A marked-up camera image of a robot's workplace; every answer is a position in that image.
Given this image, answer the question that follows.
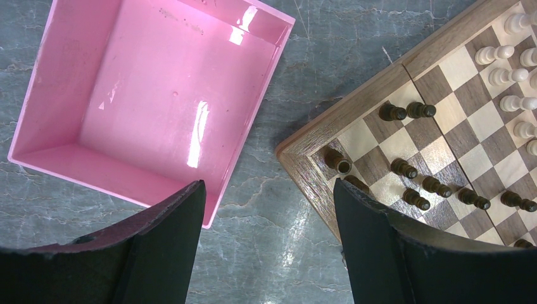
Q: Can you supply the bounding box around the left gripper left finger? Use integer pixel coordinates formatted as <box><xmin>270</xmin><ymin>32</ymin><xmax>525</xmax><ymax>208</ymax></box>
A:
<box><xmin>1</xmin><ymin>180</ymin><xmax>206</xmax><ymax>303</ymax></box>

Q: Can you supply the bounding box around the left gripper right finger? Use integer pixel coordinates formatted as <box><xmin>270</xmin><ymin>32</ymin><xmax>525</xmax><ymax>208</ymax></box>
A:
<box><xmin>333</xmin><ymin>179</ymin><xmax>536</xmax><ymax>303</ymax></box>

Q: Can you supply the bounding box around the dark chess rook corner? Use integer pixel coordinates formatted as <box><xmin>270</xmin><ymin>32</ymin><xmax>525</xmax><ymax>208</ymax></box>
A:
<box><xmin>324</xmin><ymin>149</ymin><xmax>352</xmax><ymax>175</ymax></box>

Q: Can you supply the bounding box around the wooden chess board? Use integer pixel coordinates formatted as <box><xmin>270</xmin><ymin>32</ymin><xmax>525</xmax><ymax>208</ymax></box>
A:
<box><xmin>275</xmin><ymin>1</ymin><xmax>536</xmax><ymax>246</ymax></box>

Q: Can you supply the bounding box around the pink plastic bin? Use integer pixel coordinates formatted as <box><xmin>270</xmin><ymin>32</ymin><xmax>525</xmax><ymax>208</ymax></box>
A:
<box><xmin>8</xmin><ymin>0</ymin><xmax>295</xmax><ymax>229</ymax></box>

